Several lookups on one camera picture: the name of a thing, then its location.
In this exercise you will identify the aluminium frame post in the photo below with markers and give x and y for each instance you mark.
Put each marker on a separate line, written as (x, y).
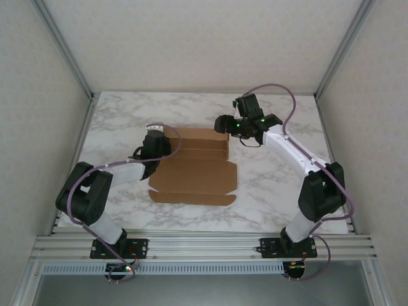
(63, 48)
(344, 48)

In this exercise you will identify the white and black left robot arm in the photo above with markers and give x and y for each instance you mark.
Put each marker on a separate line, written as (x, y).
(108, 229)

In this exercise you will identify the aluminium right side rail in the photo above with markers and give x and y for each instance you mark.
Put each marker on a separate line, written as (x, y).
(328, 137)

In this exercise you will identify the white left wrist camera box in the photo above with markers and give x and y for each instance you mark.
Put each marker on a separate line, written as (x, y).
(155, 127)

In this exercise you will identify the aluminium frame leg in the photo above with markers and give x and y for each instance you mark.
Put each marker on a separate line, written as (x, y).
(377, 283)
(25, 283)

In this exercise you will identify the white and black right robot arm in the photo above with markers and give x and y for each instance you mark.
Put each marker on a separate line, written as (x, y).
(299, 228)

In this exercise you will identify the aluminium left frame post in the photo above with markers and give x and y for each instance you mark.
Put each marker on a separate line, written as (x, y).
(63, 48)

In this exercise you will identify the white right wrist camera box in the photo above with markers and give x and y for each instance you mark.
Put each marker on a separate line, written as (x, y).
(236, 110)

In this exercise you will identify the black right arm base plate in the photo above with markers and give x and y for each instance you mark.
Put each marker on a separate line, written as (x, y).
(269, 247)

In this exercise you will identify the aluminium mounting rail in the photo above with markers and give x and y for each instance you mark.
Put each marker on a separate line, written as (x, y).
(204, 245)

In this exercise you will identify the aluminium left side rail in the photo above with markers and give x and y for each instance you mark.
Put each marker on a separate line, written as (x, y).
(78, 146)

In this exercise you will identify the aluminium right frame post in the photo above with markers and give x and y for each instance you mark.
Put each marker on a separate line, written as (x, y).
(344, 48)

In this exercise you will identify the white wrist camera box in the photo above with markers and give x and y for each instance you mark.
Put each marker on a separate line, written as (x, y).
(236, 110)
(155, 127)

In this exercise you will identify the brown cardboard box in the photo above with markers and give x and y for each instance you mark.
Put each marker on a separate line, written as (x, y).
(194, 172)

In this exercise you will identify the aluminium left frame leg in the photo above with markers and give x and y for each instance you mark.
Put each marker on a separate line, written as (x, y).
(25, 283)

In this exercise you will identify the aluminium right frame leg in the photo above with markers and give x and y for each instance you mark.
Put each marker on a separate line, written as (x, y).
(377, 283)

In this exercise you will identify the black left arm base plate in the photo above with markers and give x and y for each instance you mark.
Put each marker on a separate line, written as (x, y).
(140, 247)

